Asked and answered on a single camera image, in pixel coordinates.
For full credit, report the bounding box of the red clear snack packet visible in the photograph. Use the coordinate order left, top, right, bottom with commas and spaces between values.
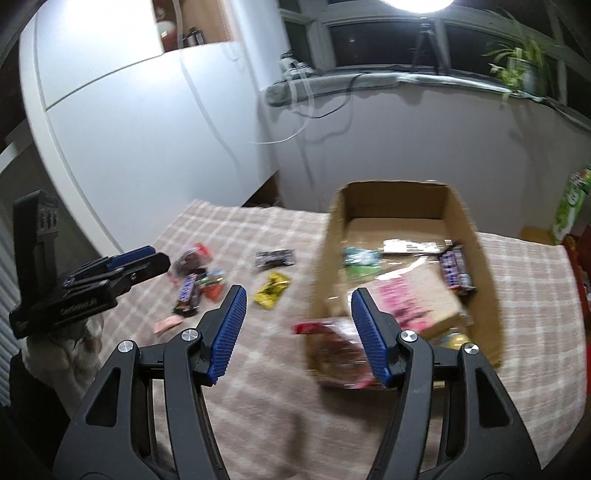
293, 316, 386, 391

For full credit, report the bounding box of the brown candy bar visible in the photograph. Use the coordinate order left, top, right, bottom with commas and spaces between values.
173, 273, 204, 318

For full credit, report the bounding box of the black cable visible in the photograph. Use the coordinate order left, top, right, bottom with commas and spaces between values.
295, 71, 365, 144

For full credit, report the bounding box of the small green red packet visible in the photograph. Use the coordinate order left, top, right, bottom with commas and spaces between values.
198, 270, 227, 302

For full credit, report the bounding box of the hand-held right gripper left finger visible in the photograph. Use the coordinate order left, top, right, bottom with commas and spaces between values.
51, 285, 247, 480

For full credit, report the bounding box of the white cable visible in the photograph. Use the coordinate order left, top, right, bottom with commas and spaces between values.
173, 0, 317, 185

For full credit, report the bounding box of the green snack packet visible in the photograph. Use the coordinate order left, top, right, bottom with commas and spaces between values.
342, 246, 382, 280

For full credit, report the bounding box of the large window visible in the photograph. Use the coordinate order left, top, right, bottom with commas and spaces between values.
277, 0, 591, 121

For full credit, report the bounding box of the dark brown snack packet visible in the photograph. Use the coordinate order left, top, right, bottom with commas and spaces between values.
168, 242, 213, 278

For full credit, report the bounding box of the large pink snack packet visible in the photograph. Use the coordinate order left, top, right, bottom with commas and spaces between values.
369, 268, 467, 333

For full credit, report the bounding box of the person's left forearm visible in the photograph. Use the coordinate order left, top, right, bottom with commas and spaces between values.
7, 353, 75, 416

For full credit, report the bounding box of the red cardboard box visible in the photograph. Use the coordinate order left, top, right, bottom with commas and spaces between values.
566, 235, 591, 301

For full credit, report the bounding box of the white power strip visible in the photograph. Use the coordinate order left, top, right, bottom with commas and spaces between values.
281, 58, 315, 79

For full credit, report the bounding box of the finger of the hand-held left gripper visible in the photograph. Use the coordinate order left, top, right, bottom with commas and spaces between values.
65, 246, 158, 288
111, 252, 171, 296

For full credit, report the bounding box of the person's left hand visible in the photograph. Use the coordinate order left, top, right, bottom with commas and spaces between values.
25, 318, 103, 393

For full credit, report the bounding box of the round yellow snack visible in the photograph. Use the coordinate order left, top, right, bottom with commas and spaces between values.
436, 330, 474, 354

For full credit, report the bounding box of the yellow snack packet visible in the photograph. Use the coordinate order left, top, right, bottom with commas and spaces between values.
253, 271, 291, 309

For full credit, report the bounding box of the black snack packet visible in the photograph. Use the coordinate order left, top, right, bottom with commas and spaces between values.
255, 248, 296, 269

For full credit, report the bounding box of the purple candy bar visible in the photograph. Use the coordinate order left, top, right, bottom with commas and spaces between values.
438, 244, 477, 295

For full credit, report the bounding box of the potted spider plant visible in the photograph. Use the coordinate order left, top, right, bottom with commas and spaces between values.
482, 9, 564, 109

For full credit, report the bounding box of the grey windowsill cushion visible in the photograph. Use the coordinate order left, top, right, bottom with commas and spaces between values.
264, 71, 583, 121

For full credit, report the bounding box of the white cabinet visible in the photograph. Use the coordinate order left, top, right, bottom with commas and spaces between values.
0, 0, 287, 259

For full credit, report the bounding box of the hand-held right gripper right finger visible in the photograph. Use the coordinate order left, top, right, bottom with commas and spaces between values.
351, 287, 541, 480

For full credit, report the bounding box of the wooden open shelf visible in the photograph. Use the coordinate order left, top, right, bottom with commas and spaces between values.
152, 0, 241, 54

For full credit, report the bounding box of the green paper bag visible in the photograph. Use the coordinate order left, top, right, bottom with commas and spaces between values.
551, 168, 591, 245

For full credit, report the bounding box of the clear white label packet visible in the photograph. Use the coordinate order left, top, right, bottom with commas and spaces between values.
381, 237, 453, 259

